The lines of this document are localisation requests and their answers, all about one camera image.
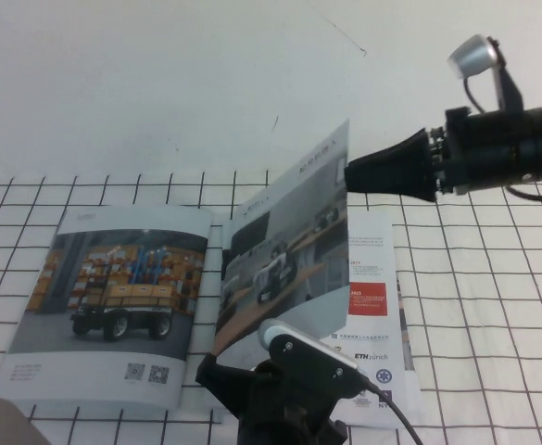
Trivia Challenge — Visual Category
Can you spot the short black right camera cable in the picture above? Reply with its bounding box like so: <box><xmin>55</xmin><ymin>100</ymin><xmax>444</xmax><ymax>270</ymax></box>
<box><xmin>461</xmin><ymin>73</ymin><xmax>485</xmax><ymax>115</ymax></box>

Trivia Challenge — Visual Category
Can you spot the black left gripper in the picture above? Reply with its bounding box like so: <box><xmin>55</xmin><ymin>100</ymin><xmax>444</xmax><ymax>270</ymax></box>
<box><xmin>195</xmin><ymin>353</ymin><xmax>349</xmax><ymax>445</ymax></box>

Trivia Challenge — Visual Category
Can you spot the black camera bracket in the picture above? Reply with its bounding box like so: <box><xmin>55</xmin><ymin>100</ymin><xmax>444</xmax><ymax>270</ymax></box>
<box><xmin>486</xmin><ymin>39</ymin><xmax>527</xmax><ymax>115</ymax></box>
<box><xmin>270</xmin><ymin>331</ymin><xmax>362</xmax><ymax>395</ymax></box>

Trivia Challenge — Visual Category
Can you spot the black left camera bracket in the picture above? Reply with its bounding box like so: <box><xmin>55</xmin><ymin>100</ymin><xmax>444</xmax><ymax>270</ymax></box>
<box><xmin>270</xmin><ymin>331</ymin><xmax>362</xmax><ymax>395</ymax></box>

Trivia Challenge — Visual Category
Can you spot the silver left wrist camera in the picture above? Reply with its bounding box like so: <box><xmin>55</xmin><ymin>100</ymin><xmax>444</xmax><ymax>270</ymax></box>
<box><xmin>257</xmin><ymin>318</ymin><xmax>370</xmax><ymax>377</ymax></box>

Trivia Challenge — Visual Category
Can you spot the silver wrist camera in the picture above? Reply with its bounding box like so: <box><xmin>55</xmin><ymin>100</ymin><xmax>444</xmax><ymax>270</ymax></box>
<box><xmin>257</xmin><ymin>318</ymin><xmax>370</xmax><ymax>377</ymax></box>
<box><xmin>446</xmin><ymin>33</ymin><xmax>501</xmax><ymax>78</ymax></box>

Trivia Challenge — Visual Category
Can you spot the AgileX robotics brochure book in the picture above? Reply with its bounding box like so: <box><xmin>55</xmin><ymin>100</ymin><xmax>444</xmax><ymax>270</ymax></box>
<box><xmin>0</xmin><ymin>119</ymin><xmax>422</xmax><ymax>430</ymax></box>

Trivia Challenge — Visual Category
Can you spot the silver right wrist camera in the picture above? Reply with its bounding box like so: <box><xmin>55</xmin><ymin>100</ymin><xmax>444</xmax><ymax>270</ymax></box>
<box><xmin>446</xmin><ymin>33</ymin><xmax>501</xmax><ymax>78</ymax></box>

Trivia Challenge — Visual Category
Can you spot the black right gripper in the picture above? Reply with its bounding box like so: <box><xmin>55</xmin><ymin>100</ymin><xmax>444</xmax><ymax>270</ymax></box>
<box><xmin>344</xmin><ymin>106</ymin><xmax>534</xmax><ymax>202</ymax></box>

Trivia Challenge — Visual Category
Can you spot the thin black hanging cable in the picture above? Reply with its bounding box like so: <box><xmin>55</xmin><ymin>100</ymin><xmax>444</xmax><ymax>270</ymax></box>
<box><xmin>503</xmin><ymin>182</ymin><xmax>542</xmax><ymax>204</ymax></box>

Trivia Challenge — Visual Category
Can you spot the black right camera bracket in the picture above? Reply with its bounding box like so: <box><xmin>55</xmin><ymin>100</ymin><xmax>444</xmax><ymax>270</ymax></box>
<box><xmin>486</xmin><ymin>39</ymin><xmax>527</xmax><ymax>115</ymax></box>

